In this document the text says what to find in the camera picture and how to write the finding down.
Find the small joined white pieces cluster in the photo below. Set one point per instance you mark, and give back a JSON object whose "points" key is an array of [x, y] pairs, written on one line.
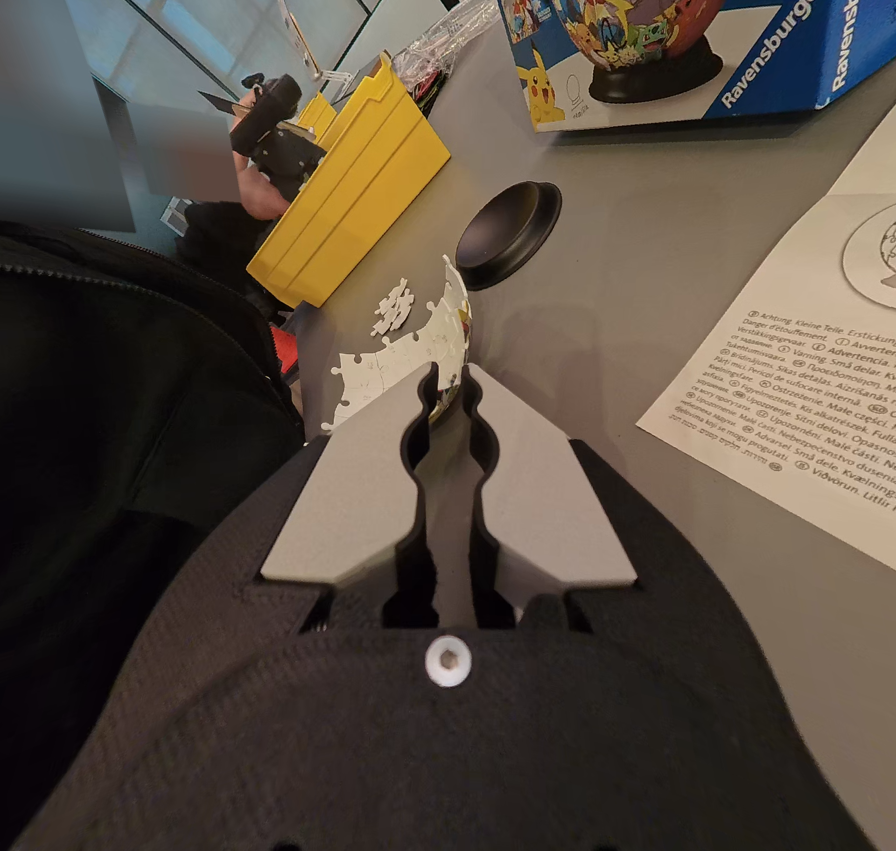
{"points": [[393, 305]]}

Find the blue puzzle box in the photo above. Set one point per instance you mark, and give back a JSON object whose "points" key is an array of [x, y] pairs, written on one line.
{"points": [[861, 25]]}

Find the black round ball stand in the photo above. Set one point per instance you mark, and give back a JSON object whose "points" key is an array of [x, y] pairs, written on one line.
{"points": [[504, 235]]}

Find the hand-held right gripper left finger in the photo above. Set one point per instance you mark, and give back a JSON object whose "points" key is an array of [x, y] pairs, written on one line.
{"points": [[343, 508]]}

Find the person's black jacket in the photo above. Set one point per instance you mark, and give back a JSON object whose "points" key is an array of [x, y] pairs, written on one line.
{"points": [[105, 410]]}

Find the dark panel with wooden edge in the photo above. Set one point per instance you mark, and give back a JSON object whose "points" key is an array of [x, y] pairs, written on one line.
{"points": [[213, 100]]}

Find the clear plastic bag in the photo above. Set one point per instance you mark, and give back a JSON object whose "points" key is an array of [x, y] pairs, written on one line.
{"points": [[448, 25]]}

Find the partly built puzzle ball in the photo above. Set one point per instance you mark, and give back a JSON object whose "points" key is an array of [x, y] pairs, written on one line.
{"points": [[437, 333]]}

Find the yellow plastic bin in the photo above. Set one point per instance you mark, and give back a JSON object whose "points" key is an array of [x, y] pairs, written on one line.
{"points": [[357, 186], [318, 113]]}

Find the white monitor on stand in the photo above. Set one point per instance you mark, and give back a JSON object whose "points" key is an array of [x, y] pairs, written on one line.
{"points": [[336, 75]]}

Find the white instruction sheet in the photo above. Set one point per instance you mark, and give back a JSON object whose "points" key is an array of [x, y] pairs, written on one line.
{"points": [[770, 375]]}

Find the dark cabinet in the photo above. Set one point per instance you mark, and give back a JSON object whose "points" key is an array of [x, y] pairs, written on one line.
{"points": [[115, 123]]}

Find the orange cloth with grey stripe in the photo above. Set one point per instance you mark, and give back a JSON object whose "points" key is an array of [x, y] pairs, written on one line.
{"points": [[285, 350]]}

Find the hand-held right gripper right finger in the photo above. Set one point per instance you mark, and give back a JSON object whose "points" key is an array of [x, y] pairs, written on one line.
{"points": [[553, 515]]}

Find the person's left hand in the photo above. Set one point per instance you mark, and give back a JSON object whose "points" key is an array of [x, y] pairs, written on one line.
{"points": [[259, 193]]}

